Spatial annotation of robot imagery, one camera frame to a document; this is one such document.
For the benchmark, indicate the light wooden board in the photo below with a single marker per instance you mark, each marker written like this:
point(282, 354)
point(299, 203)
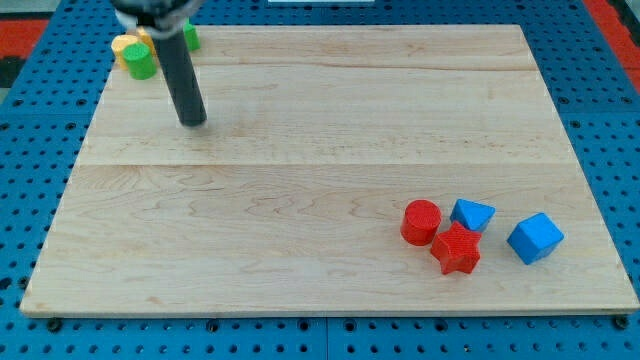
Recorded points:
point(289, 201)

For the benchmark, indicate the green block behind pointer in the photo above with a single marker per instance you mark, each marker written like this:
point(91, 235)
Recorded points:
point(191, 36)

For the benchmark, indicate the green cylinder block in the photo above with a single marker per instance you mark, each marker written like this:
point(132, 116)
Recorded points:
point(139, 61)

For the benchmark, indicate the red cylinder block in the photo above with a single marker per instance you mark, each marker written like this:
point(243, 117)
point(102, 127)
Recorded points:
point(420, 223)

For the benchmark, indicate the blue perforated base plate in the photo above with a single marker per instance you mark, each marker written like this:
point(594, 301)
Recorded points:
point(49, 107)

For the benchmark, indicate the blue triangular prism block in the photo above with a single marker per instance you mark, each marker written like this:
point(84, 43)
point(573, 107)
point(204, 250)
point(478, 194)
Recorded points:
point(472, 215)

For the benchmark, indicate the yellow cylinder block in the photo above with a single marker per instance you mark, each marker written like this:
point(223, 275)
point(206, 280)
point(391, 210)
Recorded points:
point(119, 44)

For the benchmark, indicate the blue cube block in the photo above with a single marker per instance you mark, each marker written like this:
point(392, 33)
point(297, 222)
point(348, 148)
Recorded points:
point(535, 238)

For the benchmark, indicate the red star block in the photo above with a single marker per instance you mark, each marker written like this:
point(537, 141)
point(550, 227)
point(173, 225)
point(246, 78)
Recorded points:
point(457, 249)

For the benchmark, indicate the yellow block behind pointer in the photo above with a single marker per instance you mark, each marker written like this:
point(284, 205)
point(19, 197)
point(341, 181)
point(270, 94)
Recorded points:
point(145, 38)

